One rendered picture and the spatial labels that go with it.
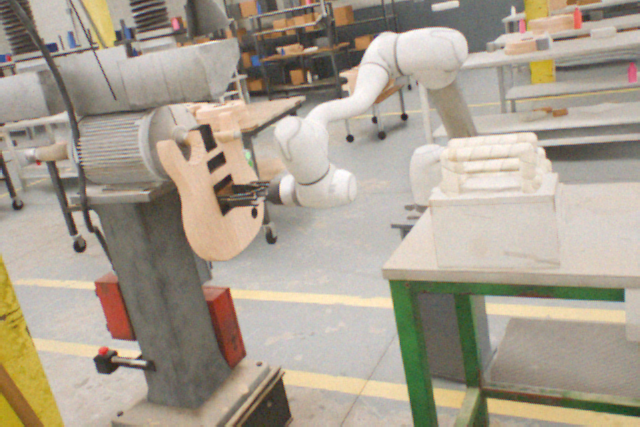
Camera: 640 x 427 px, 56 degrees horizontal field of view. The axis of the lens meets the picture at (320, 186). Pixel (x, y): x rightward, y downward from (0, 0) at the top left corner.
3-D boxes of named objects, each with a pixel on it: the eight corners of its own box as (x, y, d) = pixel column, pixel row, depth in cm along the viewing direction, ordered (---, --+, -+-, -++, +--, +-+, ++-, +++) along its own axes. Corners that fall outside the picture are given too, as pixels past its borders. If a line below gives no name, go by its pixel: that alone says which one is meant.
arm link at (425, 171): (422, 192, 251) (414, 141, 245) (464, 191, 241) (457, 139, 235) (407, 206, 238) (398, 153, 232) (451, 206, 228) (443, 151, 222)
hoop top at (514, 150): (439, 165, 134) (437, 151, 133) (442, 161, 137) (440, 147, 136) (533, 158, 125) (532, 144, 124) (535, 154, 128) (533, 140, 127)
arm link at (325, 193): (316, 187, 172) (297, 156, 164) (366, 184, 165) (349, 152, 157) (305, 217, 166) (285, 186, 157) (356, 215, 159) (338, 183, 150)
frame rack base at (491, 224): (437, 269, 141) (427, 200, 136) (449, 242, 154) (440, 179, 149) (561, 269, 130) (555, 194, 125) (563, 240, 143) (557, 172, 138)
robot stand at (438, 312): (439, 339, 280) (418, 199, 260) (498, 349, 264) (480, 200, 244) (414, 373, 259) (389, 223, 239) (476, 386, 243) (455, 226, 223)
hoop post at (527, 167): (521, 194, 129) (517, 152, 126) (522, 189, 131) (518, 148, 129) (537, 193, 127) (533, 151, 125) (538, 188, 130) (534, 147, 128)
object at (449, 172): (444, 198, 136) (438, 158, 133) (446, 193, 139) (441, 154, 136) (458, 197, 135) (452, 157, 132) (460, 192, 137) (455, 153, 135)
